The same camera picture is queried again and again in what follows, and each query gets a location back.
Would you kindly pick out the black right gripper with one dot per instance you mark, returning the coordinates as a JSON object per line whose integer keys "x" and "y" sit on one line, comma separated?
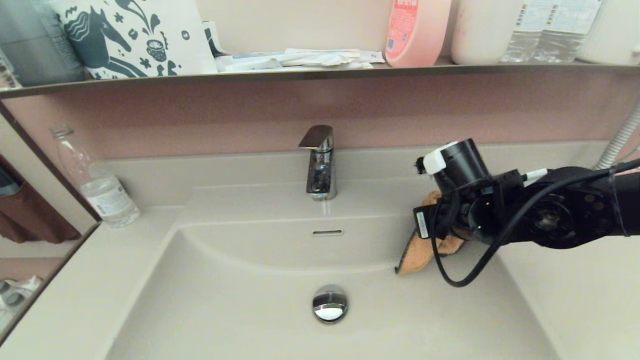
{"x": 490, "y": 210}

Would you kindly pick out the orange microfibre cloth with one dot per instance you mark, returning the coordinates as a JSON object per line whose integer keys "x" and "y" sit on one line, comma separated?
{"x": 417, "y": 255}

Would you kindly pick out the chrome faucet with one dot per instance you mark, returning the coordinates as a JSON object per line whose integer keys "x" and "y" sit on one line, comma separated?
{"x": 321, "y": 175}

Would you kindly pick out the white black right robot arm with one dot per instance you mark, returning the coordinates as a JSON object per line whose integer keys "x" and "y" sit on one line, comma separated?
{"x": 575, "y": 215}

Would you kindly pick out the white ceramic sink basin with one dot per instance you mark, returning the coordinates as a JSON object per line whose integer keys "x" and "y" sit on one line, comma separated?
{"x": 225, "y": 300}

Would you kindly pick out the white smooth jar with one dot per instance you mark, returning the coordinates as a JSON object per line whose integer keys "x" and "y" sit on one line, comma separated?
{"x": 482, "y": 30}

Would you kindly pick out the chrome drain stopper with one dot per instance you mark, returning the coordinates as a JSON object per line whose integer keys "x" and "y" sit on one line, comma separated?
{"x": 330, "y": 305}

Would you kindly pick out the pink lotion bottle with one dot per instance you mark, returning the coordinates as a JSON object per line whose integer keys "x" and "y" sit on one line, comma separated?
{"x": 415, "y": 35}

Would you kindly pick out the white ribbed container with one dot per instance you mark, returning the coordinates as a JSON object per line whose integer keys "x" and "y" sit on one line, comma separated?
{"x": 612, "y": 30}

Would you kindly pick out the white crumpled wrapper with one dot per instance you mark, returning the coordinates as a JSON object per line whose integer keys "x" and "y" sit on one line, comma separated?
{"x": 327, "y": 56}

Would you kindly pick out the white toothbrush packet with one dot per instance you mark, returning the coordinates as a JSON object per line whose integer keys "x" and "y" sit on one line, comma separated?
{"x": 247, "y": 62}

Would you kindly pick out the black white sachet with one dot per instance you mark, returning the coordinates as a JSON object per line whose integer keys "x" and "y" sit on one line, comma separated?
{"x": 212, "y": 37}

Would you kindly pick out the white horse print bag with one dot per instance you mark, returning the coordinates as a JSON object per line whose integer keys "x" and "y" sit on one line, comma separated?
{"x": 150, "y": 35}

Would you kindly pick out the clear plastic water bottle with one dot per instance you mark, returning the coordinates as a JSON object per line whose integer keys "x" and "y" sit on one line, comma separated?
{"x": 105, "y": 195}

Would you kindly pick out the brown hanging towel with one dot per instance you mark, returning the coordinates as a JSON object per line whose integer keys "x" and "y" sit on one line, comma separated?
{"x": 30, "y": 220}

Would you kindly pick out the white grey bundle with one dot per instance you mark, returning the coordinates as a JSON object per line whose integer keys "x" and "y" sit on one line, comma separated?
{"x": 17, "y": 295}

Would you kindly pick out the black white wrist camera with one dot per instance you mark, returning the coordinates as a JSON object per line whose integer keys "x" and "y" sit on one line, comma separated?
{"x": 462, "y": 162}

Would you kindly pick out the brown wall shelf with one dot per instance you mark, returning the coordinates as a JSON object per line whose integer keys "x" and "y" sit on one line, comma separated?
{"x": 320, "y": 72}

